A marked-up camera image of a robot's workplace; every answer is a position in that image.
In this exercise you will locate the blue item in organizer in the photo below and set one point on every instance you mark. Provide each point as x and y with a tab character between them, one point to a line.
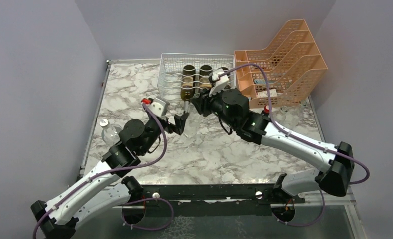
260	81

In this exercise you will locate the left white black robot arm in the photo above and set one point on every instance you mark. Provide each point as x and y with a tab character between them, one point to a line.
107	184

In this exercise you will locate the white wire wine rack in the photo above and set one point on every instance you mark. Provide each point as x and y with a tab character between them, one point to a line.
180	72

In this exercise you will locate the peach plastic file organizer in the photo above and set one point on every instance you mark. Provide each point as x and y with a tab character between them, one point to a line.
292	62

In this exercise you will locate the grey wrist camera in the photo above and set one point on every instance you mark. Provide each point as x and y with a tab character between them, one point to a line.
219	80
159	106

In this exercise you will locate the green Primitivo wine bottle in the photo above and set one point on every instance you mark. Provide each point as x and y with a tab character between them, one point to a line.
187	85

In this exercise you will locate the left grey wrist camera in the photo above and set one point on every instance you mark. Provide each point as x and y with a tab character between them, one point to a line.
159	106

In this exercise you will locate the clear bottle silver cap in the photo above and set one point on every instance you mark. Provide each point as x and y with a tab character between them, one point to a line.
110	132

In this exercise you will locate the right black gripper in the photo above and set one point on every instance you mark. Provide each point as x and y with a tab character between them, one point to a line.
202	102

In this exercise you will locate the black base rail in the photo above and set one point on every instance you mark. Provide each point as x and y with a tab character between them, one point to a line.
209	200

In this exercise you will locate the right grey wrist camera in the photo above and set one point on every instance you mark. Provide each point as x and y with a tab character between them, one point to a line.
219	80

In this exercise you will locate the small red capped bottle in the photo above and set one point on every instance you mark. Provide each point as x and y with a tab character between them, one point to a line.
265	110

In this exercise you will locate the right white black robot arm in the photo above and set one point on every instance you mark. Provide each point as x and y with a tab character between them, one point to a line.
332	169

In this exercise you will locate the clear glass bottle tall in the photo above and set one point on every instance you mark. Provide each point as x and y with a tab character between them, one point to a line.
192	125

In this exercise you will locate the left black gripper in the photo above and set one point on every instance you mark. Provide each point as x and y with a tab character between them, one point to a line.
180	121

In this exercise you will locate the green wine bottle white label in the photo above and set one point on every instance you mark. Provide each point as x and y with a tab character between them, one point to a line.
205	72

